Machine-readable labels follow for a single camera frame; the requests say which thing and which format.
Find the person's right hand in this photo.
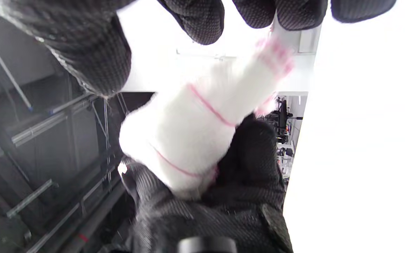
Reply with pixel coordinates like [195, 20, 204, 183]
[0, 0, 397, 99]

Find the person's left hand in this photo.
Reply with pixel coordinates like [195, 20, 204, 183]
[120, 114, 294, 253]

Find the white dish cloth pink edge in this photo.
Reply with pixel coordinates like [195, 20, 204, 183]
[118, 26, 296, 201]

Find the black office chair base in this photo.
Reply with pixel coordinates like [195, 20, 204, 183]
[272, 98, 303, 145]

